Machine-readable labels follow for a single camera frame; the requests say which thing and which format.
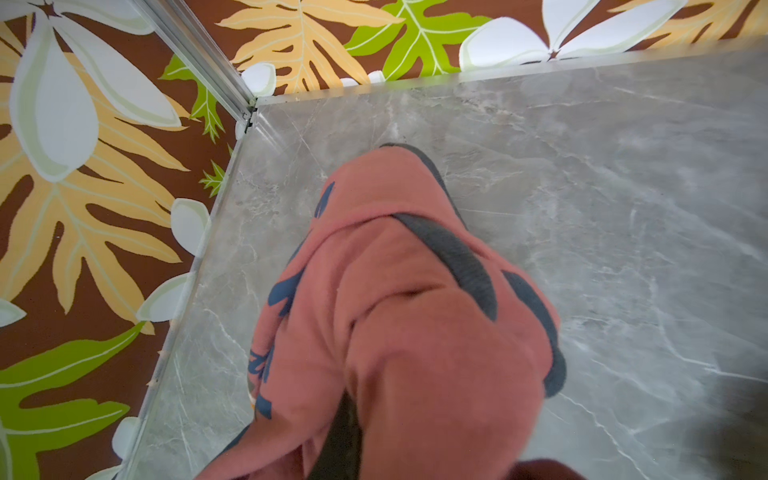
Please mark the pink hoodie with blue print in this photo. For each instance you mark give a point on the pink hoodie with blue print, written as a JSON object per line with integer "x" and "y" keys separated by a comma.
{"x": 396, "y": 344}

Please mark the aluminium frame post left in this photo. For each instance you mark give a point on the aluminium frame post left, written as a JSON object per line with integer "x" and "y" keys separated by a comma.
{"x": 181, "y": 30}

